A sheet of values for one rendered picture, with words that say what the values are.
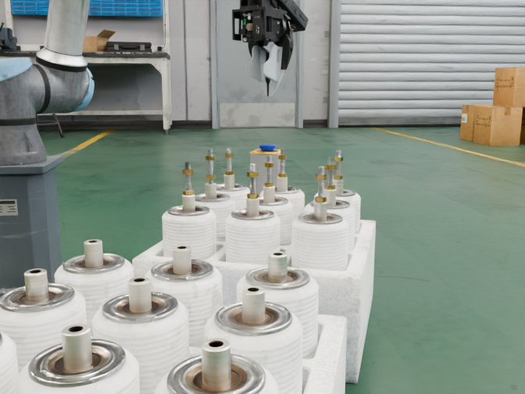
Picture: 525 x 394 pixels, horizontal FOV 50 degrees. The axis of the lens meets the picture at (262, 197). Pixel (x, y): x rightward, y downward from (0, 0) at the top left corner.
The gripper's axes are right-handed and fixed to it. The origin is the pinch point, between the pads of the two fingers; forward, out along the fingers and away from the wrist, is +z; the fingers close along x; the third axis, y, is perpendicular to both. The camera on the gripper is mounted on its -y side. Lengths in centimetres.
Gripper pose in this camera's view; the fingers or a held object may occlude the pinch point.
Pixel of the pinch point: (270, 89)
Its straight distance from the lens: 107.1
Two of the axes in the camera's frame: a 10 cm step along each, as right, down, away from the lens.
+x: 8.3, 1.1, -5.5
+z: 0.0, 9.8, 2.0
